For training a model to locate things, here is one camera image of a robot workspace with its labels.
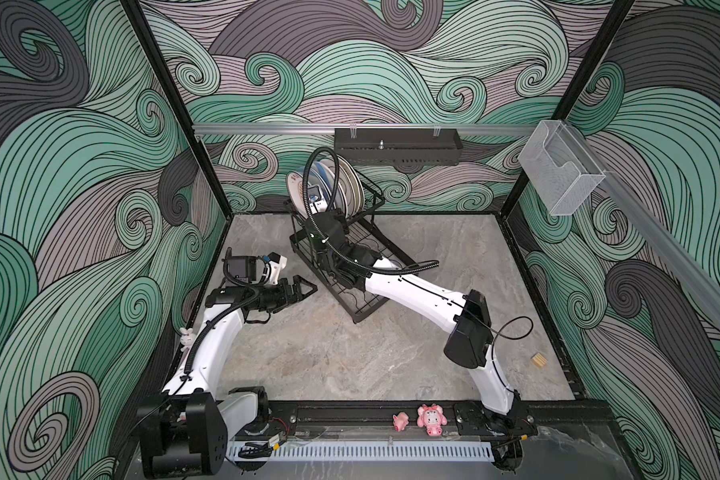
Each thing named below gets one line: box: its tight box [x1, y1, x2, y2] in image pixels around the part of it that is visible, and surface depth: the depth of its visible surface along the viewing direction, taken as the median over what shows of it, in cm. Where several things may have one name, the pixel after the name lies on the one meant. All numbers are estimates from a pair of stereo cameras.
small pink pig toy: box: [392, 411, 409, 432], surface depth 73 cm
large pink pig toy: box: [417, 404, 448, 437], surface depth 73 cm
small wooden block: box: [531, 352, 547, 369], surface depth 84 cm
